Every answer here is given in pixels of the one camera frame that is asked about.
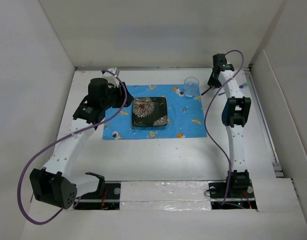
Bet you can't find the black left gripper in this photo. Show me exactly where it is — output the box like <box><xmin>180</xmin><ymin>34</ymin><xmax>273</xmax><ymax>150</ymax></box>
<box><xmin>101</xmin><ymin>82</ymin><xmax>133</xmax><ymax>111</ymax></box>

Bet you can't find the purple metallic spoon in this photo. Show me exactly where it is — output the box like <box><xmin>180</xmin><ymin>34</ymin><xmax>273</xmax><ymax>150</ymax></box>
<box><xmin>200</xmin><ymin>87</ymin><xmax>213</xmax><ymax>96</ymax></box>

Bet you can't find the iridescent metallic fork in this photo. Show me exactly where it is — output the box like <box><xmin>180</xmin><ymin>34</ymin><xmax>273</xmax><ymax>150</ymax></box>
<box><xmin>218</xmin><ymin>82</ymin><xmax>249</xmax><ymax>96</ymax></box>

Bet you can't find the clear plastic cup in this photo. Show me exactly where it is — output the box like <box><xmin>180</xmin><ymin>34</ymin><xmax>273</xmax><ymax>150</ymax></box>
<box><xmin>184</xmin><ymin>76</ymin><xmax>200</xmax><ymax>97</ymax></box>

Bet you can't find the black floral square plate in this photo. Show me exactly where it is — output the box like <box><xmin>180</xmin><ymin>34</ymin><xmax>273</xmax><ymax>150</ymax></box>
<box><xmin>131</xmin><ymin>96</ymin><xmax>168</xmax><ymax>128</ymax></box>

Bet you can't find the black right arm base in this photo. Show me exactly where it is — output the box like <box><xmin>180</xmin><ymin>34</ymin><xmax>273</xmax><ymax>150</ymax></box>
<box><xmin>204</xmin><ymin>181</ymin><xmax>258</xmax><ymax>210</ymax></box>

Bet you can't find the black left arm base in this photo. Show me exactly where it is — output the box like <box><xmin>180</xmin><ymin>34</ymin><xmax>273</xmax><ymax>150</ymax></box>
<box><xmin>72</xmin><ymin>172</ymin><xmax>121</xmax><ymax>211</ymax></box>

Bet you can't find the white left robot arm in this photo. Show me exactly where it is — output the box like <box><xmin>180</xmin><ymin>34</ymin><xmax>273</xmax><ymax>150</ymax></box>
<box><xmin>29</xmin><ymin>75</ymin><xmax>133</xmax><ymax>210</ymax></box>

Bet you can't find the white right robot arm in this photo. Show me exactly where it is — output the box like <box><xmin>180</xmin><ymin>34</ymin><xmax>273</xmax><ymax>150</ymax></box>
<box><xmin>207</xmin><ymin>53</ymin><xmax>252</xmax><ymax>197</ymax></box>

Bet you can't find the white foam front board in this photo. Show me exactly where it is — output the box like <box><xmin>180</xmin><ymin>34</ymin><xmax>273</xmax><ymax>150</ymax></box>
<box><xmin>119</xmin><ymin>180</ymin><xmax>212</xmax><ymax>212</ymax></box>

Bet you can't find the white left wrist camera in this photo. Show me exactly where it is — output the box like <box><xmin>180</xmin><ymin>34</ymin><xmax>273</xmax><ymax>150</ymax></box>
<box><xmin>101</xmin><ymin>67</ymin><xmax>119</xmax><ymax>81</ymax></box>

